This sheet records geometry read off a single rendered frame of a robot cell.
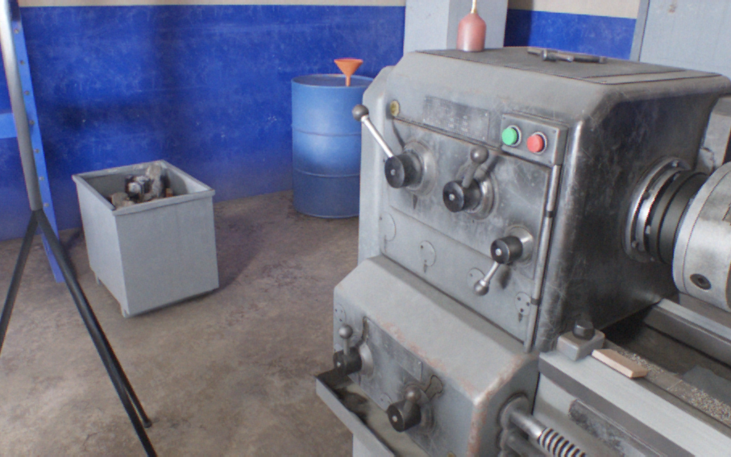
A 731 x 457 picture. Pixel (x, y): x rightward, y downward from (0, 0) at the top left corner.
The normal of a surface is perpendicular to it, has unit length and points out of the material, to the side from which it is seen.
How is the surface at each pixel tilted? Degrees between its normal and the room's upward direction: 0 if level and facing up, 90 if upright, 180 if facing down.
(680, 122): 90
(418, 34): 90
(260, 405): 0
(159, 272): 90
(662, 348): 90
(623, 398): 36
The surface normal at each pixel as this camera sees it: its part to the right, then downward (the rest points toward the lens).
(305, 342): 0.03, -0.92
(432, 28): -0.83, 0.19
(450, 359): -0.41, -0.68
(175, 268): 0.64, 0.31
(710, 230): -0.78, -0.10
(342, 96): 0.20, 0.38
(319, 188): -0.27, 0.36
